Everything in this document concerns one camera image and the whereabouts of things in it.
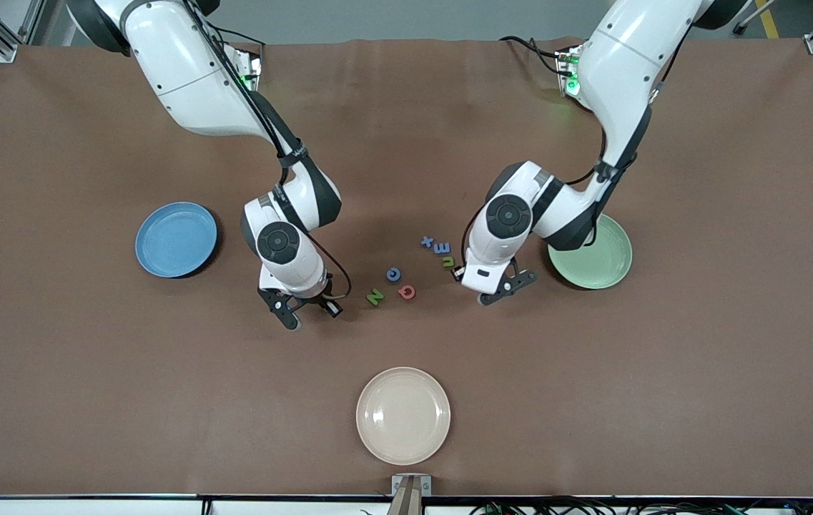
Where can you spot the blue foam letter C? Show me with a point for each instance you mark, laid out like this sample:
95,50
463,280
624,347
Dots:
388,274

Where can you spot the beige plate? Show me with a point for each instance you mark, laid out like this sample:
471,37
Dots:
403,416

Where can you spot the pink foam letter Q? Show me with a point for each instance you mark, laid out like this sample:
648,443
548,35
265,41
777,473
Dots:
400,290

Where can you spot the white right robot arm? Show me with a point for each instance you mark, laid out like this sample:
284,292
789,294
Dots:
184,71

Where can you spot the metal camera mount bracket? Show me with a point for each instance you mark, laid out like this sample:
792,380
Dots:
410,493

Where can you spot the green foam letter n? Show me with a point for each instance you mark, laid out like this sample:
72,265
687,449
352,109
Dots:
375,297
445,262

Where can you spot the green plate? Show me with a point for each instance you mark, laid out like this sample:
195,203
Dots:
599,265

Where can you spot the grey stand leg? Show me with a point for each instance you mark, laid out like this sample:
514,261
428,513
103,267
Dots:
746,23

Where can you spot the brown table mat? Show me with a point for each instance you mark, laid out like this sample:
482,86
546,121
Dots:
406,143

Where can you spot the blue foam letter m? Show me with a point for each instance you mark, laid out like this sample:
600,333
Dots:
442,248

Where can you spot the blue plate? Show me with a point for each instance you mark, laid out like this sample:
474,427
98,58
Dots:
163,250

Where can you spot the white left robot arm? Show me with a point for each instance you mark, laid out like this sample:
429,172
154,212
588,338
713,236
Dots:
621,71

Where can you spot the blue foam letter x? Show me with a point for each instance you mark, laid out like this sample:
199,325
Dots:
427,242

